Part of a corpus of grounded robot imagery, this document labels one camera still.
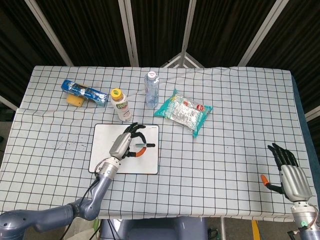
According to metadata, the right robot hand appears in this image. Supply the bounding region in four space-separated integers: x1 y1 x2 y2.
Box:
260 142 313 202

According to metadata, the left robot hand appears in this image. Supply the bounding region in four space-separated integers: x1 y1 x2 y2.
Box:
108 122 149 161

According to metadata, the white drink bottle yellow cap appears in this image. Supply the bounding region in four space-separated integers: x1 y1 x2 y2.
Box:
110 88 132 123

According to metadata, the clear water bottle white cap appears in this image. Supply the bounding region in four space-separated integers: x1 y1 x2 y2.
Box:
144 71 160 108

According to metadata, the blue rectangular carton box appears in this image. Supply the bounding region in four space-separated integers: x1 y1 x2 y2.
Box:
60 79 109 109

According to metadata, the yellow sponge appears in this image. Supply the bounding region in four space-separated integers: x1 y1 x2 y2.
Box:
66 94 84 108

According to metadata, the teal and silver snack bag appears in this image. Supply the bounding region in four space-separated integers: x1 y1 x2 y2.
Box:
153 88 213 138

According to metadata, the checkered white tablecloth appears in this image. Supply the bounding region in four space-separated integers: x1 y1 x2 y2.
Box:
0 65 313 223

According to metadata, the grey robot torso base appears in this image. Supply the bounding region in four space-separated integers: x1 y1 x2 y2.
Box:
99 216 209 240

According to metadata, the white board with black frame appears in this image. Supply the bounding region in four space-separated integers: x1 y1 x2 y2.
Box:
88 123 160 175

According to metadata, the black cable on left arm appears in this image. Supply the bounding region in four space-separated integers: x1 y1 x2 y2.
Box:
59 172 101 240

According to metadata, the black folding screen white frame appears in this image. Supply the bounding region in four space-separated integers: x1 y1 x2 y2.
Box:
0 0 320 123

